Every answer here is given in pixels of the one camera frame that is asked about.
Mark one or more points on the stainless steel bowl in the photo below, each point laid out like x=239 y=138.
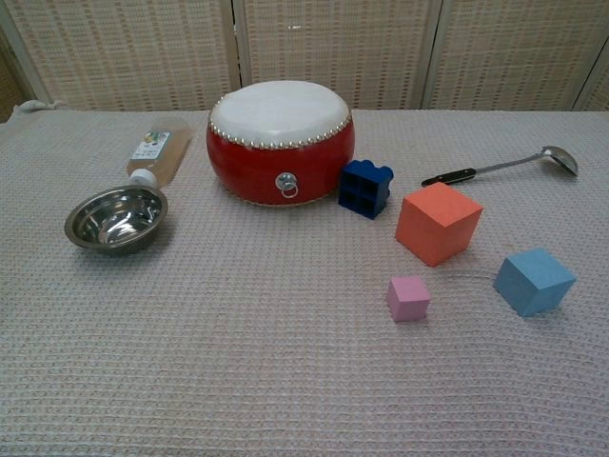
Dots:
x=115 y=222

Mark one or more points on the small pink foam cube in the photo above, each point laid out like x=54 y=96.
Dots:
x=407 y=299

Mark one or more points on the large orange foam cube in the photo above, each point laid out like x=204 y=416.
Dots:
x=437 y=224

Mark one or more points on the clear plastic bottle amber liquid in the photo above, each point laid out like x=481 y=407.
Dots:
x=159 y=152

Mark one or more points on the dark blue toy brick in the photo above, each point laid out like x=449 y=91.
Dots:
x=365 y=190

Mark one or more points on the red drum with white skin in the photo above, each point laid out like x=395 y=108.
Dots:
x=278 y=157

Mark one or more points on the woven folding screen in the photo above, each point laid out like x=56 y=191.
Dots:
x=304 y=52

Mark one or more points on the beige waffle-weave tablecloth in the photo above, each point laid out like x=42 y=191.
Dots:
x=266 y=343

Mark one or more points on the medium blue foam cube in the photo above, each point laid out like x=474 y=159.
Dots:
x=533 y=281

